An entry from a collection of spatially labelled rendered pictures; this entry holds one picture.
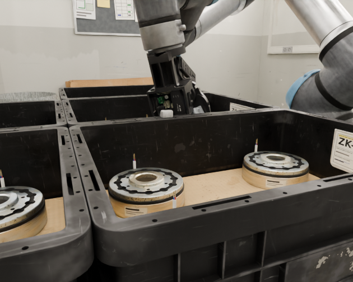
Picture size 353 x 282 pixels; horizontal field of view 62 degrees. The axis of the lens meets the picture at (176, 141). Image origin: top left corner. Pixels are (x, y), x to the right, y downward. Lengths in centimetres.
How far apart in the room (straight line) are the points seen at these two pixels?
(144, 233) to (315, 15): 69
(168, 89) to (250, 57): 391
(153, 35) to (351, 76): 42
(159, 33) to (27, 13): 295
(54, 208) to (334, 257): 33
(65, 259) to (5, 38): 327
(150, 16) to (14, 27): 294
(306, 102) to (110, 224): 65
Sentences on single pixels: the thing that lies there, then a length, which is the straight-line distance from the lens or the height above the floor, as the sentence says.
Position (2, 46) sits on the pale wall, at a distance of 341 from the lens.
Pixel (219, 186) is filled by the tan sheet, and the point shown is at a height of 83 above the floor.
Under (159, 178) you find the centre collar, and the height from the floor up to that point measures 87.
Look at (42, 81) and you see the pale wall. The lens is 341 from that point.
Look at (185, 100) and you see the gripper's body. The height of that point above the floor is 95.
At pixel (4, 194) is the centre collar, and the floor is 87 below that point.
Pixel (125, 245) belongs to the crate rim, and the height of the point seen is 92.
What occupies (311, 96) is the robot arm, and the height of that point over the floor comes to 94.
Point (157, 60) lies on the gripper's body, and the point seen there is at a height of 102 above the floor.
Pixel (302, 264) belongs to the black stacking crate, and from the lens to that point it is 29.
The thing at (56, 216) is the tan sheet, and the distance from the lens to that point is 42.
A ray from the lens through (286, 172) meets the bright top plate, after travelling 47.
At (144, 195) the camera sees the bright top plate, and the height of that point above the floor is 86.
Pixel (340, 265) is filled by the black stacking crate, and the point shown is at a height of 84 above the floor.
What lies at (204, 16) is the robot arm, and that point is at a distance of 75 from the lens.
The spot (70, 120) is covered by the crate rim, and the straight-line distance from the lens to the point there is 49.
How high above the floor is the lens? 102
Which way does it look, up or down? 16 degrees down
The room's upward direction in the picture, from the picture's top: straight up
